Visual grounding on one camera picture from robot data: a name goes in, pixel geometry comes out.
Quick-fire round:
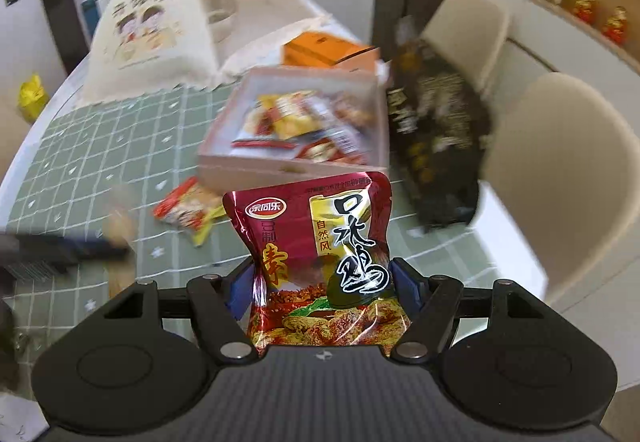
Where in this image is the pink gift box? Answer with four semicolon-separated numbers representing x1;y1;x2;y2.
196;66;391;195

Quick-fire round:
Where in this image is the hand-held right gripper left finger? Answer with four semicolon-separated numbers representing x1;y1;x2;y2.
102;257;257;363

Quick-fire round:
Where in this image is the yellow bag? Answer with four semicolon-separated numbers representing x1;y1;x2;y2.
19;74;50;123

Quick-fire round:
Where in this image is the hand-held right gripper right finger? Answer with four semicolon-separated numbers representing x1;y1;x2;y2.
390;258;548;363

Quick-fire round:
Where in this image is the brown snack packet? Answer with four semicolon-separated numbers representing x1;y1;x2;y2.
325;92;375;128

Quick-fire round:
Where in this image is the black snack bag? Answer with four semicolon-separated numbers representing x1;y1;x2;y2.
387;17;493;228

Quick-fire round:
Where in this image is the orange-red snack packet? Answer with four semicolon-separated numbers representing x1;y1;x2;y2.
152;176;228;248

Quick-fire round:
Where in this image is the yellow snack packet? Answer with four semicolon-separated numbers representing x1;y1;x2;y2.
260;94;326;140

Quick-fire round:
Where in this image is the cream printed food cover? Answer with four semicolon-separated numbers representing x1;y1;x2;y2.
80;0;341;110

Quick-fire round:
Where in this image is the dark red snack packet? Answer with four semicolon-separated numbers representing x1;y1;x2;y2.
222;171;413;357

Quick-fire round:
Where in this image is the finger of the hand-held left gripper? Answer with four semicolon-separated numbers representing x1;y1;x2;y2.
17;235;131;264

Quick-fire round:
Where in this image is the small lucky figurine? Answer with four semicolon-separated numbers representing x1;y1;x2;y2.
602;7;630;45
572;0;597;25

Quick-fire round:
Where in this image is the orange cardboard box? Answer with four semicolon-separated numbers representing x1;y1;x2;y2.
284;32;381;73

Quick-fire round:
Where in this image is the beige chair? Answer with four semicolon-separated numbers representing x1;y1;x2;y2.
482;72;640;318
422;0;511;93

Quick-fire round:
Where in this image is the green checked tablecloth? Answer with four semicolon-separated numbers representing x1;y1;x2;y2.
0;82;548;338

